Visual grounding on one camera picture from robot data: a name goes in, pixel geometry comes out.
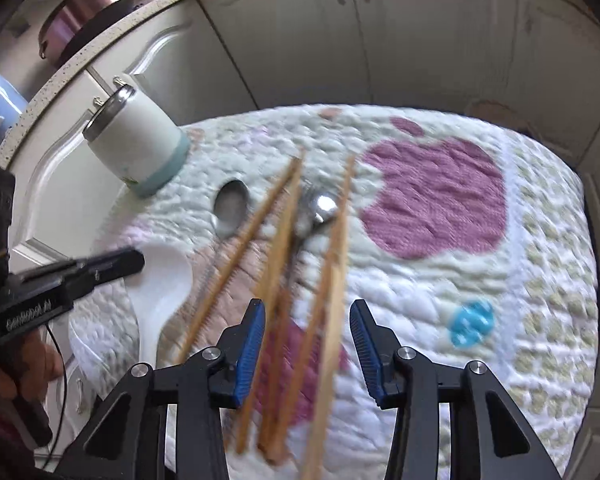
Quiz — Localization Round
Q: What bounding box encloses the woven waste basket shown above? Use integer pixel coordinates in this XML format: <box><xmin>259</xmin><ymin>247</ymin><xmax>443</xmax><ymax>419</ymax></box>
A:
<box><xmin>464</xmin><ymin>100</ymin><xmax>539</xmax><ymax>140</ymax></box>

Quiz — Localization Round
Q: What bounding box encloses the purple rice cooker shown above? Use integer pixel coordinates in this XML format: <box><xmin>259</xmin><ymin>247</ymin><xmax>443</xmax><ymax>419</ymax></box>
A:
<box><xmin>38</xmin><ymin>0</ymin><xmax>134</xmax><ymax>67</ymax></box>

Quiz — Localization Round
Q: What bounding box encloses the quilted patchwork table cover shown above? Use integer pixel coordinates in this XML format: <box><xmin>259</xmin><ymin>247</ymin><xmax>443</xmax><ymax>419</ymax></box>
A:
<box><xmin>69</xmin><ymin>105</ymin><xmax>598</xmax><ymax>479</ymax></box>

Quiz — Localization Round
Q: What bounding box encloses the patterned end bamboo chopstick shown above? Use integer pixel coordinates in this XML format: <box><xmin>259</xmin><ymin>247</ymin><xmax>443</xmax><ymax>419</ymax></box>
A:
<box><xmin>235</xmin><ymin>150</ymin><xmax>306</xmax><ymax>454</ymax></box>

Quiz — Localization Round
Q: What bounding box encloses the white ceramic soup spoon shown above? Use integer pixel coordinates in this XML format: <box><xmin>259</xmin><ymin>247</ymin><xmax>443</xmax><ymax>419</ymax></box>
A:
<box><xmin>124</xmin><ymin>242</ymin><xmax>193</xmax><ymax>367</ymax></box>

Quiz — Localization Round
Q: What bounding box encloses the bamboo chopstick pair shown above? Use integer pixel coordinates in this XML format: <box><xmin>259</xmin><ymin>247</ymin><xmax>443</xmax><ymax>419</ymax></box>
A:
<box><xmin>259</xmin><ymin>155</ymin><xmax>355</xmax><ymax>465</ymax></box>

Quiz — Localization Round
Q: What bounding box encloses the small steel spoon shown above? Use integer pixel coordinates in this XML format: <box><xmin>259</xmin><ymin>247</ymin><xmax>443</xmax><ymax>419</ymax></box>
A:
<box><xmin>309</xmin><ymin>190</ymin><xmax>338</xmax><ymax>237</ymax></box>

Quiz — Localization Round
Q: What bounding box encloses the person's left hand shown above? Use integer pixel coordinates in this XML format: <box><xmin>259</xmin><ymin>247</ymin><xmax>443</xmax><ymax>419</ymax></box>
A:
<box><xmin>0</xmin><ymin>330</ymin><xmax>64</xmax><ymax>402</ymax></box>

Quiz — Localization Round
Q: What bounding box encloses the large steel spoon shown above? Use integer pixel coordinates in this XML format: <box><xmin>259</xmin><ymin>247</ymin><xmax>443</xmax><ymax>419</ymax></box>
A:
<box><xmin>196</xmin><ymin>179</ymin><xmax>249</xmax><ymax>304</ymax></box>

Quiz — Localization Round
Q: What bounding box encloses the white thermos food jar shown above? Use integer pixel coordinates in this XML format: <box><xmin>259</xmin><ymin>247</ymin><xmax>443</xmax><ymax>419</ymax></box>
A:
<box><xmin>83</xmin><ymin>84</ymin><xmax>190</xmax><ymax>197</ymax></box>

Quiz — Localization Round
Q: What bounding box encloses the steel fork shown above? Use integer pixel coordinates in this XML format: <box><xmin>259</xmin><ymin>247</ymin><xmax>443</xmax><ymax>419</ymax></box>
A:
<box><xmin>285</xmin><ymin>181</ymin><xmax>317</xmax><ymax>289</ymax></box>

